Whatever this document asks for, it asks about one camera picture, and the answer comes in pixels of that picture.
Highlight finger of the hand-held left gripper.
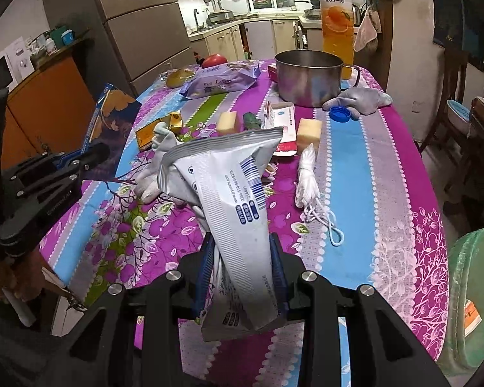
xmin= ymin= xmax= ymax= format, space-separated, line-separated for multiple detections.
xmin=1 ymin=143 xmax=112 ymax=199
xmin=0 ymin=174 xmax=85 ymax=251

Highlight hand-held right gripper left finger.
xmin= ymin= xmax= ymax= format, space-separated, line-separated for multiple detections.
xmin=52 ymin=230 xmax=217 ymax=387

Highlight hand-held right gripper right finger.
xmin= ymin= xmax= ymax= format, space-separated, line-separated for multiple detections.
xmin=268 ymin=232 xmax=442 ymax=387

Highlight grey work glove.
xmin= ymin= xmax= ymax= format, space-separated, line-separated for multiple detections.
xmin=322 ymin=87 xmax=394 ymax=119
xmin=134 ymin=123 xmax=196 ymax=205

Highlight white grey plastic packet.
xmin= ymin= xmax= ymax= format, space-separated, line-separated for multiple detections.
xmin=157 ymin=126 xmax=285 ymax=344

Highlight white medicine box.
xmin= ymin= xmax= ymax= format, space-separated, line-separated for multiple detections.
xmin=263 ymin=102 xmax=298 ymax=157

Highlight green lined trash bin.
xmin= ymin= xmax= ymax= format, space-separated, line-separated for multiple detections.
xmin=435 ymin=228 xmax=484 ymax=378

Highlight person's left hand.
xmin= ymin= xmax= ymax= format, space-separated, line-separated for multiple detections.
xmin=0 ymin=246 xmax=46 ymax=304

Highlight blue leaf print box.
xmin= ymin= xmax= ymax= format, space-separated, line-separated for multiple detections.
xmin=80 ymin=84 xmax=143 ymax=183

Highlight orange wooden cabinet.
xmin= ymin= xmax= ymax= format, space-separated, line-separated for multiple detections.
xmin=0 ymin=39 xmax=98 ymax=171

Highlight yellow carton box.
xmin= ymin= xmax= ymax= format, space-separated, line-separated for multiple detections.
xmin=135 ymin=112 xmax=185 ymax=151

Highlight white knotted glove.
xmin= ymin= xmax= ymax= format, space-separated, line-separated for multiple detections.
xmin=294 ymin=144 xmax=344 ymax=247

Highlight white stick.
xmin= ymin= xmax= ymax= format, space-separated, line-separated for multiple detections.
xmin=2 ymin=288 xmax=38 ymax=328

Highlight purple floral striped tablecloth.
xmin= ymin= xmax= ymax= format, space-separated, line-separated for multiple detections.
xmin=38 ymin=58 xmax=450 ymax=387

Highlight teal box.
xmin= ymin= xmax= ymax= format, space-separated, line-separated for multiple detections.
xmin=48 ymin=25 xmax=74 ymax=50

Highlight yellow green mango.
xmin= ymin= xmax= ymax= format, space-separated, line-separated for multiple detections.
xmin=165 ymin=69 xmax=197 ymax=88

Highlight yellow sponge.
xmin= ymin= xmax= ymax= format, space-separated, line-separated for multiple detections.
xmin=297 ymin=118 xmax=323 ymax=153
xmin=217 ymin=112 xmax=238 ymax=135

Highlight grey refrigerator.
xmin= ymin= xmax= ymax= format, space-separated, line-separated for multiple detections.
xmin=44 ymin=0 xmax=193 ymax=94

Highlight purple wet wipes pack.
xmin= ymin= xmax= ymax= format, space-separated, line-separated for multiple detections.
xmin=179 ymin=61 xmax=261 ymax=100

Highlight green plastic wrapper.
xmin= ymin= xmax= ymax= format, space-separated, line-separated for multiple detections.
xmin=243 ymin=112 xmax=264 ymax=132

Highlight red apple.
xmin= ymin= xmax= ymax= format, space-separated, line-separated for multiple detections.
xmin=202 ymin=54 xmax=229 ymax=69

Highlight blue bottle cap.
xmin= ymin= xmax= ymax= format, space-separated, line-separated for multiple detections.
xmin=329 ymin=105 xmax=352 ymax=122

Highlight steel pot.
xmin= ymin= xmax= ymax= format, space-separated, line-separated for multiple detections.
xmin=274 ymin=49 xmax=361 ymax=108

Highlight cream kitchen cabinets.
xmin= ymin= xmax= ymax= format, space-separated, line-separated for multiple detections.
xmin=189 ymin=18 xmax=308 ymax=64

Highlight blue plastic basket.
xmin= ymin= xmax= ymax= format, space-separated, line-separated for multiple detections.
xmin=445 ymin=99 xmax=475 ymax=130

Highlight dark wooden chair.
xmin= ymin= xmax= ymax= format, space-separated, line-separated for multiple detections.
xmin=418 ymin=44 xmax=473 ymax=154

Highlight orange juice bottle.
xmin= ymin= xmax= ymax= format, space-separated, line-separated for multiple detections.
xmin=320 ymin=0 xmax=356 ymax=80

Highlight pink hanging towel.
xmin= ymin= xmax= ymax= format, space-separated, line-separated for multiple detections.
xmin=354 ymin=7 xmax=382 ymax=53

